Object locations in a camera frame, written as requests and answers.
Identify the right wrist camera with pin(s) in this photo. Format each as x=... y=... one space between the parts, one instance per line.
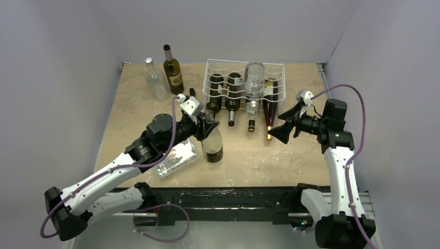
x=304 y=98

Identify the dark green lower bottle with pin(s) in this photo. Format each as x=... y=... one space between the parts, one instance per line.
x=215 y=102

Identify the black handled screwdriver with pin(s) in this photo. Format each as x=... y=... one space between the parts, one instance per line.
x=192 y=92

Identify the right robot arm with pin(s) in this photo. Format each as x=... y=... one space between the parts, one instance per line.
x=343 y=222

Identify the small dark bottle gold cap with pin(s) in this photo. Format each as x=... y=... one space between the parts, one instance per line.
x=251 y=125

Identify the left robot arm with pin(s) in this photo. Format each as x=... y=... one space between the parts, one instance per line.
x=72 y=209

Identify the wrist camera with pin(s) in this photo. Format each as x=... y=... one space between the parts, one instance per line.
x=304 y=98
x=190 y=106

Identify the red bottle gold foil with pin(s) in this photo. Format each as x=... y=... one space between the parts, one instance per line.
x=269 y=104

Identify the dark bottle silver collar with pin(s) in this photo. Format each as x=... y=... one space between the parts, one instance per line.
x=233 y=102

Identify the dark labelled wine bottle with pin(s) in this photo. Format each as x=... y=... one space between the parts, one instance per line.
x=173 y=72

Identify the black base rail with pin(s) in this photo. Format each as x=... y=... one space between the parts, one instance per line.
x=279 y=205

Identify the clear bottle silver cap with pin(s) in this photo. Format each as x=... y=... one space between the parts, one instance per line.
x=155 y=81

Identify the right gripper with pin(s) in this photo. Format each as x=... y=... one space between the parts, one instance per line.
x=297 y=122

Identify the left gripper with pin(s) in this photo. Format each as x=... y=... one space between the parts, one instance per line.
x=202 y=127

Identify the clear plastic parts box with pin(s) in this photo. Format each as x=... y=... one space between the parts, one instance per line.
x=179 y=157

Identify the white wire wine rack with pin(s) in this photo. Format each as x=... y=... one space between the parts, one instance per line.
x=226 y=67

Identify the tall clear bottle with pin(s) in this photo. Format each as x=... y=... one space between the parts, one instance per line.
x=212 y=146

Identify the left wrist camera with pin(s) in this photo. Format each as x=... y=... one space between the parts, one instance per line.
x=190 y=106

